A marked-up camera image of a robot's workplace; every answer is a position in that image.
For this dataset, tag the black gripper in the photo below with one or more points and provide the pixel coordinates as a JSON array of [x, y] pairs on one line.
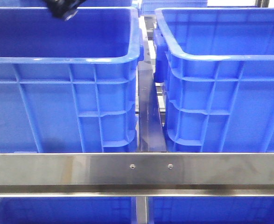
[[63, 9]]

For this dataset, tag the blue bin with buttons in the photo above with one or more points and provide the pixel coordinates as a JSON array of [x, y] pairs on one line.
[[69, 86]]

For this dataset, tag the far blue crate top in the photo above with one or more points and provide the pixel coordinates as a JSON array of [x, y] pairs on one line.
[[148, 7]]

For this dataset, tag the blue bin at left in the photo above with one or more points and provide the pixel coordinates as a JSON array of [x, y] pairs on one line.
[[216, 69]]

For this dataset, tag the blue bin lower left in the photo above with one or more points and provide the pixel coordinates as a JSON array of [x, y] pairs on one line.
[[68, 210]]

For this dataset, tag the blue bin lower right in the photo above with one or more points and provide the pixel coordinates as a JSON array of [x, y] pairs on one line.
[[212, 210]]

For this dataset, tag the stainless steel shelf rail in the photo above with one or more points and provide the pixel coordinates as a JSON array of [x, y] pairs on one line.
[[109, 174]]

